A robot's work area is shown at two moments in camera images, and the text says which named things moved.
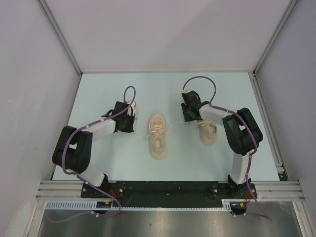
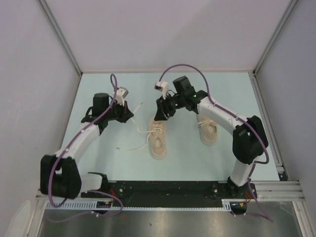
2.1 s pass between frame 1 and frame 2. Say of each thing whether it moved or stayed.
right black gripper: moved
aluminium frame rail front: stayed
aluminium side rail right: stayed
